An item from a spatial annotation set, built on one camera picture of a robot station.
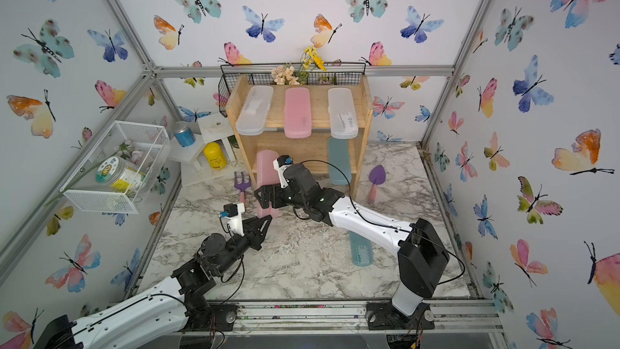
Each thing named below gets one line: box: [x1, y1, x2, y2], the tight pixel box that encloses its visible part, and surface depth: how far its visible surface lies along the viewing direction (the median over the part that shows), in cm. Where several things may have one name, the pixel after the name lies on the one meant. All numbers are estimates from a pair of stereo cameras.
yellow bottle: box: [202, 142, 227, 170], surface depth 105 cm
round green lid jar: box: [95, 155, 147, 194], surface depth 65 cm
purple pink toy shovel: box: [368, 164, 386, 203], surface depth 111 cm
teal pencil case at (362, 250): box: [348, 230, 374, 267], surface depth 88 cm
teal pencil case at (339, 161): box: [327, 137, 352, 186], surface depth 90 cm
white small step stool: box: [168, 112, 236, 187], surface depth 102 cm
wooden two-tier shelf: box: [226, 74, 374, 198], surface depth 72 cm
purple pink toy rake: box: [234, 171, 252, 204], surface depth 109 cm
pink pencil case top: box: [283, 87, 313, 139], surface depth 70 cm
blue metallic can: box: [172, 121, 197, 148], surface depth 98 cm
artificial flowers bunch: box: [271, 45, 327, 85], surface depth 84 cm
